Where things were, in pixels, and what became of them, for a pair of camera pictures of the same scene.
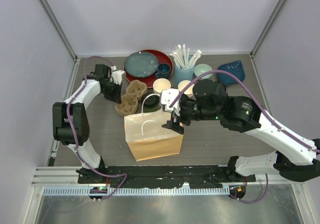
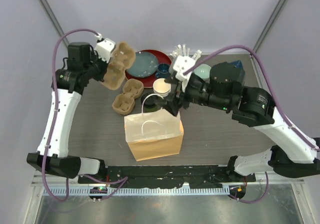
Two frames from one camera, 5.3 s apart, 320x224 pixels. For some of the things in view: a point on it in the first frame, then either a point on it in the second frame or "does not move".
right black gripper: x=174 y=123 -> x=171 y=105
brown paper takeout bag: x=147 y=138 does not move
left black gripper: x=117 y=97 -> x=104 y=63
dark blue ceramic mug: x=163 y=71 does not move
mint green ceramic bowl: x=201 y=68 does not move
